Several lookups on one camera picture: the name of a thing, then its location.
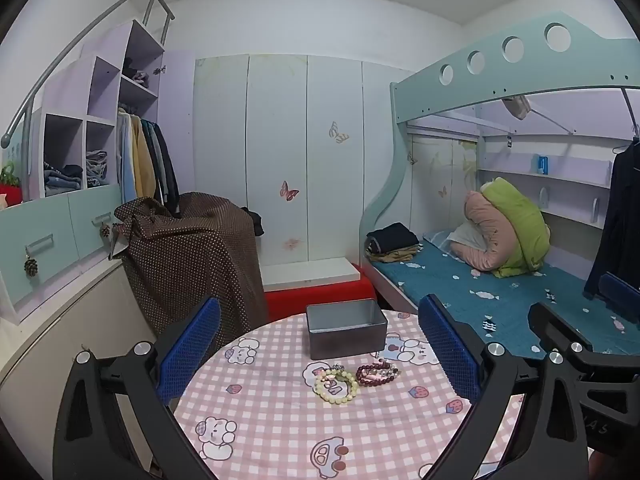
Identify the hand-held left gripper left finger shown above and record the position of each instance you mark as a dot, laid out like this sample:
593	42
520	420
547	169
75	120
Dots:
190	350

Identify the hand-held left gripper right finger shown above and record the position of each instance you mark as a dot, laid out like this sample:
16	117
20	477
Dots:
447	355

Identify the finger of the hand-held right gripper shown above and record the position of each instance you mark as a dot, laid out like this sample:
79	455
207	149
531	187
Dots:
555	330
622	297

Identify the grey metal tin box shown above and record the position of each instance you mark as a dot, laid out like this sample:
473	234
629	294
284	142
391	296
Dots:
345	340

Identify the teal bed mattress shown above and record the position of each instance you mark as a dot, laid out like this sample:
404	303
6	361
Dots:
450	280

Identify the dark hanging garment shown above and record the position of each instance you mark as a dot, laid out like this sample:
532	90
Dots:
617	220

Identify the brown dotted cloth cover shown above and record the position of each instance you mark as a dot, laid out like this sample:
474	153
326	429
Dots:
200	260

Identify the green quilt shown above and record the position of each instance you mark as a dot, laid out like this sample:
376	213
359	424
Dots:
520	225

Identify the white pillow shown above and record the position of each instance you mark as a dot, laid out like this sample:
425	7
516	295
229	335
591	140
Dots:
467	240

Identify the folded dark clothes stack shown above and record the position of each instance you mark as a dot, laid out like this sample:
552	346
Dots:
392	240

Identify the pink checked tablecloth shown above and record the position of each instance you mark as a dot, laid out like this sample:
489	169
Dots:
300	420

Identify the white curved cabinet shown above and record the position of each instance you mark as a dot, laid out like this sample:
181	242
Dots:
60	340

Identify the red ottoman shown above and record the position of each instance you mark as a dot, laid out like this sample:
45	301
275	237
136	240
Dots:
320	297

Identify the white board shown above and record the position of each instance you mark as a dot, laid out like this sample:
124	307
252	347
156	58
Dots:
310	272

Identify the black garment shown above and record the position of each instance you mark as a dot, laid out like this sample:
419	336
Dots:
256	220

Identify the pinecone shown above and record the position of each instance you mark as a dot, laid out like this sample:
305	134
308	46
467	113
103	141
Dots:
31	266
105	230

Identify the pale pink butterfly sticker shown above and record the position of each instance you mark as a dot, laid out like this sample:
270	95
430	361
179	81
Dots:
291	244

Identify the small blue box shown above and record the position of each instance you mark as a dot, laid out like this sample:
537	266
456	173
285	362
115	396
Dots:
542	163

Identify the teal drawer cabinet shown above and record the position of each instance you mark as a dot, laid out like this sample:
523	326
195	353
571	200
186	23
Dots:
55	240

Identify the red butterfly sticker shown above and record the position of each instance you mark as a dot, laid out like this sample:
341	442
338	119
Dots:
288	191

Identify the row of hanging clothes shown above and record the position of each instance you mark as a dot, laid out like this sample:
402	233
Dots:
145	160

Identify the folded grey clothes pile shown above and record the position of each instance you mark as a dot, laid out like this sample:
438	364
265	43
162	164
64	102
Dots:
96	167

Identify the folded blue clothes pile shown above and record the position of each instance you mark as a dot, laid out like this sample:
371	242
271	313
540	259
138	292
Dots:
62	177

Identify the grey hanging bag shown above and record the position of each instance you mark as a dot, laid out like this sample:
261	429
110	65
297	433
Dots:
516	105

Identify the white wardrobe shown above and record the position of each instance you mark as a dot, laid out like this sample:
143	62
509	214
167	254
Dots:
300	135

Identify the red box with green plant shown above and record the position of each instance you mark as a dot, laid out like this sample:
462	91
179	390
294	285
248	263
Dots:
10	187

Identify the yellow butterfly sticker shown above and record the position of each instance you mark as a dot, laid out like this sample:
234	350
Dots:
339	132

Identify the purple shelf unit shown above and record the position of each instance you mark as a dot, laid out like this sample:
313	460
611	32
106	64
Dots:
105	100

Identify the grey metal handrail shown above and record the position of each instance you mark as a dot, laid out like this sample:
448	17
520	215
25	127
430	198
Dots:
60	57

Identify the teal bunk bed frame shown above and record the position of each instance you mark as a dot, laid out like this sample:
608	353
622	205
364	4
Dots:
425	90

